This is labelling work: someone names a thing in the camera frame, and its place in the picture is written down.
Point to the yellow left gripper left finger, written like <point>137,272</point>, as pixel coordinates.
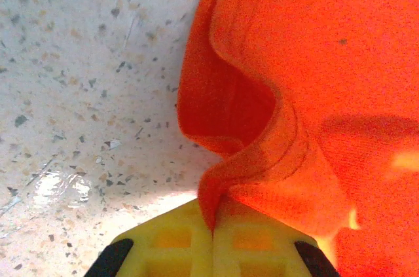
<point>170,244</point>

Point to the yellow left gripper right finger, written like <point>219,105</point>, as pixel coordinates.
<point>255,251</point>

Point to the orange t-shirt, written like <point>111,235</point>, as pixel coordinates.
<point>327,61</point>

